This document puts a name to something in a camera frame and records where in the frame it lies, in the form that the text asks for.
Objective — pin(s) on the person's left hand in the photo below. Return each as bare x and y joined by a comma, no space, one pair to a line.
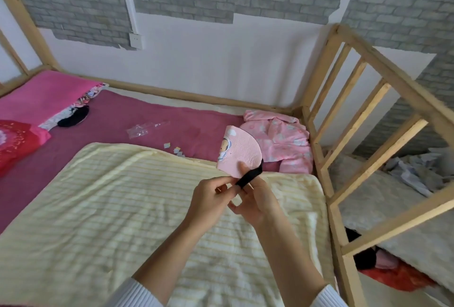
205,204

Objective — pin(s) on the person's right hand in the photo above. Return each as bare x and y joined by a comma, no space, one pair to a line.
260,207

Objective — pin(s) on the person's left thumb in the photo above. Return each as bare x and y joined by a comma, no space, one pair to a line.
228,192

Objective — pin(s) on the person's right thumb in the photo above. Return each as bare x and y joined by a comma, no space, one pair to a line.
245,172

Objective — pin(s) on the person's right forearm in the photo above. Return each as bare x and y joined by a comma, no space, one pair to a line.
287,264

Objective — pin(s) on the person's left forearm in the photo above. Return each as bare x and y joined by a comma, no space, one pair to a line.
166,260

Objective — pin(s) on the pink printed pyjamas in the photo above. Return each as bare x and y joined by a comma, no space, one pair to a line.
283,140

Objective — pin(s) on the small paper scraps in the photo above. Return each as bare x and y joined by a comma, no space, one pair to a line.
176,149

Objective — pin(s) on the clear plastic bag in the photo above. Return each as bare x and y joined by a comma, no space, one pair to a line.
143,128

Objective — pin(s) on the yellow striped blanket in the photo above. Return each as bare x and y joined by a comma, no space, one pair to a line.
106,218

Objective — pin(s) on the magenta bed sheet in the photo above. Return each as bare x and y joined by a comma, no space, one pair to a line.
117,119

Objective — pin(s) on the white knit sleeve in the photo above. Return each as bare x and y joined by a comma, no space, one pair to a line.
129,294
328,298

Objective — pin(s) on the black cloth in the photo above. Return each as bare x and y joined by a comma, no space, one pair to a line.
363,255

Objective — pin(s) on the grey fluffy blanket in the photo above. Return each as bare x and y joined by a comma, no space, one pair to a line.
400,218

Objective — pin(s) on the black fabric item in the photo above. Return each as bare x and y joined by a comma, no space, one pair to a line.
74,117

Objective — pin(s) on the floral print cloth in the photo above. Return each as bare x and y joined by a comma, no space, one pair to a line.
76,106

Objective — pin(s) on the crumpled white blue cloth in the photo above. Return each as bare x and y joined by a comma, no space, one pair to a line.
422,170

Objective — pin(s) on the bright pink blanket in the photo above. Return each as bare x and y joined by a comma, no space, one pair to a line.
39,96

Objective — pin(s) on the red patterned cloth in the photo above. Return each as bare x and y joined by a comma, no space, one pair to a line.
16,143

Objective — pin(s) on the wooden bed frame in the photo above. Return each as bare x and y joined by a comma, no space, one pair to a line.
354,80

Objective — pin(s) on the white wall socket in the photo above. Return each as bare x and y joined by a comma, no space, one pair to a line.
135,41

